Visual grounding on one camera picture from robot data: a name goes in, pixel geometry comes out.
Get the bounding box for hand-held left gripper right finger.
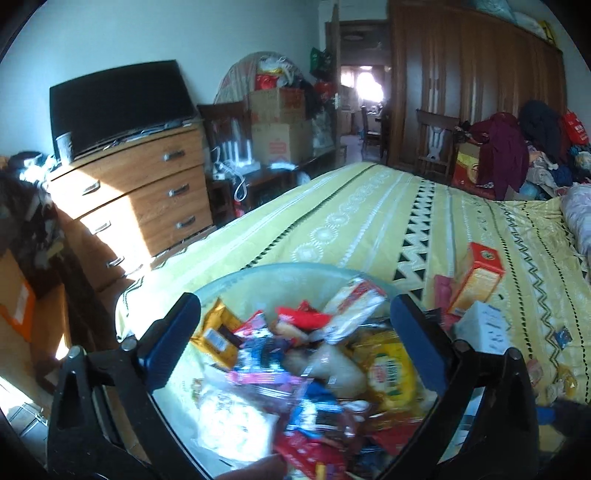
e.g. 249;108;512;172
379;294;541;480

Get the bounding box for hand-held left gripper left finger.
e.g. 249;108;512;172
46;292;218;480

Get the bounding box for pile of mixed snacks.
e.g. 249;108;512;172
191;277;444;480

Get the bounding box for small pink candy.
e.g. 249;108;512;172
526;357;550;388

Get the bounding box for light blue plastic basin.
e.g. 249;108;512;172
150;262;444;480

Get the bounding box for small yellow candy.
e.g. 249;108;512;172
551;364;578;402

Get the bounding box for white printed box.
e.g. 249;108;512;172
455;301;511;356

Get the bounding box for orange box with round emblem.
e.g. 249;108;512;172
445;242;506;319

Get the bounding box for cardboard box with orange label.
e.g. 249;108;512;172
0;249;72;402

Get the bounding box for wooden dresser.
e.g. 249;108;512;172
46;122;218;296

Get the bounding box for white power strip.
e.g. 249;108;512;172
212;159;241;182

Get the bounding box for red gift box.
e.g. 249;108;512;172
451;141;497;199

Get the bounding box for white router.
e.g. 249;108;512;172
221;117;260;169

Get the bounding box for dark patterned cloth pile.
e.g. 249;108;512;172
0;150;68;296

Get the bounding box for pink floral quilt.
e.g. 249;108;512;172
561;185;591;257

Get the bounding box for maroon garment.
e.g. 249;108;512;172
475;113;529;201

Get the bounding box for dining chair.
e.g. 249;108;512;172
360;105;391;160

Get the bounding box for grey cup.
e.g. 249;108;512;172
54;131;75;163

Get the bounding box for pile of clothes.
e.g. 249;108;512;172
517;99;591;201

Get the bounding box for stacked cardboard boxes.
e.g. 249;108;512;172
252;121;315;165

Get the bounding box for dark wooden chair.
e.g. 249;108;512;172
198;102;254;185

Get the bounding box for black television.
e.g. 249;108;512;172
48;59;199;160

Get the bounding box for cardboard box with red print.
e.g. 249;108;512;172
248;88;306;125

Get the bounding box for red shopping bag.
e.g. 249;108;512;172
561;110;591;145

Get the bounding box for wooden wardrobe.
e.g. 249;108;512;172
388;0;568;176

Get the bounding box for green hanging bag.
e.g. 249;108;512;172
308;46;334;80

